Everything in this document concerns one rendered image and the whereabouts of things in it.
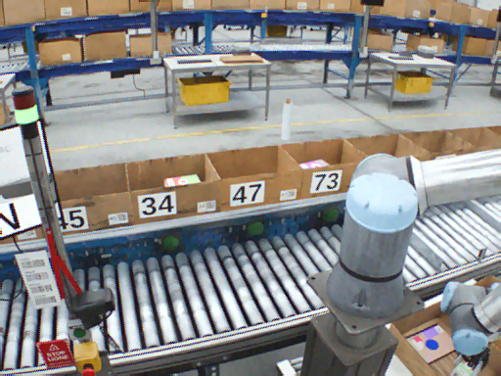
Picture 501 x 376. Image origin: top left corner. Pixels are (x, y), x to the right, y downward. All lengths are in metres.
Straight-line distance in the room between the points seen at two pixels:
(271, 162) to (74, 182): 1.00
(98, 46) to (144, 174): 4.00
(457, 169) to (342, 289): 0.39
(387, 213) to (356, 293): 0.20
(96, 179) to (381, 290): 1.47
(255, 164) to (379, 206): 1.38
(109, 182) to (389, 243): 1.47
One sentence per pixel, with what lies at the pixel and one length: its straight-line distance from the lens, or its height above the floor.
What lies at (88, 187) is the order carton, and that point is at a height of 0.95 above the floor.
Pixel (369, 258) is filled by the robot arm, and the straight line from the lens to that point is 0.87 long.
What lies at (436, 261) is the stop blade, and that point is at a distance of 1.96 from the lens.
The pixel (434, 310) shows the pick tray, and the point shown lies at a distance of 1.65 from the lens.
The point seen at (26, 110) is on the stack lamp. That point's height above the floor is 1.62.
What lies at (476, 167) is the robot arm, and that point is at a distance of 1.02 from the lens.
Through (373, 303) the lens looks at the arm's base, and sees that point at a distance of 0.92.
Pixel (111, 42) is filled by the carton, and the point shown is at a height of 1.02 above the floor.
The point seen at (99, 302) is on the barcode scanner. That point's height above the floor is 1.09.
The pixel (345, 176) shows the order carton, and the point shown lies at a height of 0.98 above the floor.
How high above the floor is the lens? 1.88
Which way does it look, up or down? 30 degrees down
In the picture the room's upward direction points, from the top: 2 degrees clockwise
